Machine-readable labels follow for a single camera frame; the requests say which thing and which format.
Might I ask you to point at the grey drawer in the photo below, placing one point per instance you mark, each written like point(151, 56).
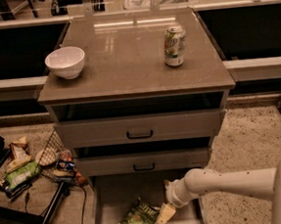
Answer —
point(145, 156)
point(117, 194)
point(121, 122)

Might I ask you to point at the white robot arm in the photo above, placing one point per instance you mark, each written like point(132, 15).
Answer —
point(262, 184)

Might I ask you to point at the middle grey drawer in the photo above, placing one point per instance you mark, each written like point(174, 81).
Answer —
point(145, 156)

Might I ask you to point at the green white soda can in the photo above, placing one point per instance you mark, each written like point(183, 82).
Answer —
point(174, 45)

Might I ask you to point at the light green snack bag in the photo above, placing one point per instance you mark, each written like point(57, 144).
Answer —
point(24, 173)

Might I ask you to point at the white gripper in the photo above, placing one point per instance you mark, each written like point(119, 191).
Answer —
point(172, 194)

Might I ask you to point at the grey drawer cabinet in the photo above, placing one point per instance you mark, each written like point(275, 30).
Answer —
point(125, 61)

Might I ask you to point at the top grey drawer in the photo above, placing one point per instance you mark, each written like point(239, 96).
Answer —
point(121, 122)

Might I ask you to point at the blue snack package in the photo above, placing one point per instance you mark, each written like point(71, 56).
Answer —
point(64, 165)

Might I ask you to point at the white brown chip bag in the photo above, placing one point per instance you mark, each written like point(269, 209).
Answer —
point(20, 156)

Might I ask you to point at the white ceramic bowl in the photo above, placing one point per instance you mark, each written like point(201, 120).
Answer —
point(66, 62)

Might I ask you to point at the green jalapeno chip bag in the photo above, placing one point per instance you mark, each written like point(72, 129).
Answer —
point(141, 213)

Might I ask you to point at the bottom grey drawer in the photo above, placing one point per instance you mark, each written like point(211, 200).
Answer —
point(117, 194)

